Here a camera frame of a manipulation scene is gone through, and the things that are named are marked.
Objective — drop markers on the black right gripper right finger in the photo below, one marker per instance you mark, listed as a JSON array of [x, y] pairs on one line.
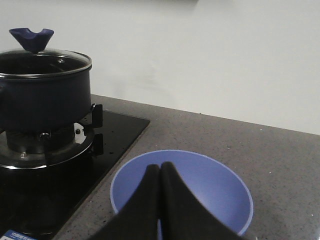
[[183, 217]]

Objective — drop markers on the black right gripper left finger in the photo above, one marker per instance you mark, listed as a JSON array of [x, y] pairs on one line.
[[138, 219]]

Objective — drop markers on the blue ceramic bowl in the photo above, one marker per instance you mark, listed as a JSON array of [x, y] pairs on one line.
[[219, 189]]

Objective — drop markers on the glass lid with blue knob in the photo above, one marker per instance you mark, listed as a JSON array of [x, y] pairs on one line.
[[34, 60]]

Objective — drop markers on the dark blue cooking pot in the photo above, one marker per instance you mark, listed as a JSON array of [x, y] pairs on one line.
[[38, 104]]

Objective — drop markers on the black glass gas stove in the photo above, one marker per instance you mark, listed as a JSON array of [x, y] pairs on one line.
[[38, 202]]

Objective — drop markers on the blue energy label sticker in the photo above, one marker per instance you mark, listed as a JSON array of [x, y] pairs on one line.
[[13, 235]]

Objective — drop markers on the right black gas burner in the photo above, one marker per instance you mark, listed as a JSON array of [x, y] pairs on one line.
[[35, 150]]

